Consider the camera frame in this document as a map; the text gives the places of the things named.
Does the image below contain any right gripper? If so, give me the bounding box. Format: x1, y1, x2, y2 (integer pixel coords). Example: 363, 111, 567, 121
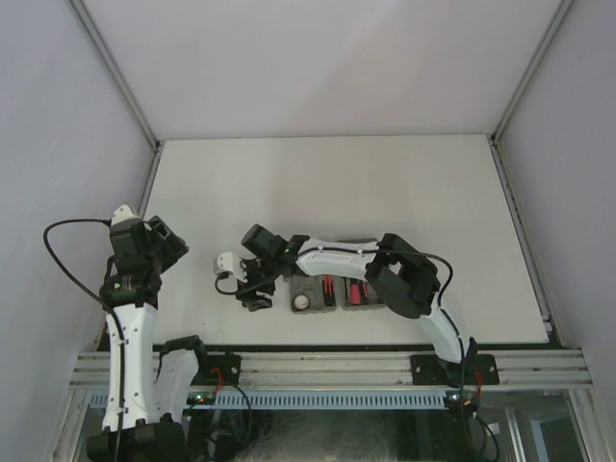
235, 256, 281, 311

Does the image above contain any black tape roll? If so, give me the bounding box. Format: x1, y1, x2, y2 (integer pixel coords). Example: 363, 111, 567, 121
293, 294, 310, 311

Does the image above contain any grey plastic tool case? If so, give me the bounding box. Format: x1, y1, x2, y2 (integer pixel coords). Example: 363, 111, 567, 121
290, 235, 389, 315

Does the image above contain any red utility knife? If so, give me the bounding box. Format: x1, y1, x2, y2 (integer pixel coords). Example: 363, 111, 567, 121
321, 275, 336, 307

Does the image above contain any red screwdriver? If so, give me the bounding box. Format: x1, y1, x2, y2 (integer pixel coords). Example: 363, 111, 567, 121
350, 283, 363, 306

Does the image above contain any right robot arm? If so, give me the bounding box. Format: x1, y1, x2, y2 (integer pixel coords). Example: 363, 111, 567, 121
229, 224, 477, 386

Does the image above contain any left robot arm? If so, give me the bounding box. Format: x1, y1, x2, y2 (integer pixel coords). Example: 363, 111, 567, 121
86, 205, 211, 461

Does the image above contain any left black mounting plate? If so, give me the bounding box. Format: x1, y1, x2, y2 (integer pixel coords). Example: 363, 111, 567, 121
192, 352, 242, 385

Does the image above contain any black mounting plate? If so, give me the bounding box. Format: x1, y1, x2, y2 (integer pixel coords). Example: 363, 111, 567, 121
410, 354, 501, 388
192, 352, 242, 385

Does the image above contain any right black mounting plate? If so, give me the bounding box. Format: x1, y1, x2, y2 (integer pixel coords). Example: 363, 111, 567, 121
410, 354, 501, 388

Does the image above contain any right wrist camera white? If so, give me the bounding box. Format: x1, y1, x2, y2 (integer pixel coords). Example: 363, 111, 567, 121
214, 251, 247, 283

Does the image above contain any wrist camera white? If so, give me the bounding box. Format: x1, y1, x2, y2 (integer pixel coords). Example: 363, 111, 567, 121
214, 251, 247, 283
111, 204, 139, 226

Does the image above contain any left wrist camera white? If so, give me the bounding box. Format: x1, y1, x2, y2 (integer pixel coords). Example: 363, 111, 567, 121
111, 204, 139, 226

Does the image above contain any left black cable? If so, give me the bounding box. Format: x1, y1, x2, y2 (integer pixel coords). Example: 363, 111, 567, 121
42, 218, 131, 462

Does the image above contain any grey slotted cable duct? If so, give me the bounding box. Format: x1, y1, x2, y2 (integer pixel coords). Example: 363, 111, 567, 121
89, 388, 456, 410

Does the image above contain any aluminium front rail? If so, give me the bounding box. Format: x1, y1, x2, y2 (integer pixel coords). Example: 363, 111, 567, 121
69, 349, 591, 386

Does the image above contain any left aluminium frame post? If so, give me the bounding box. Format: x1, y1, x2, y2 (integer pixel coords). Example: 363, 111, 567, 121
64, 0, 162, 217

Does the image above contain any aluminium frame post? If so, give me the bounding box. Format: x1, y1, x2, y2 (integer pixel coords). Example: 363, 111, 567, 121
488, 0, 578, 309
64, 0, 162, 217

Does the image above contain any right aluminium frame post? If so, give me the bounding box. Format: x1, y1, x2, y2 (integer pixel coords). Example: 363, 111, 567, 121
488, 0, 578, 309

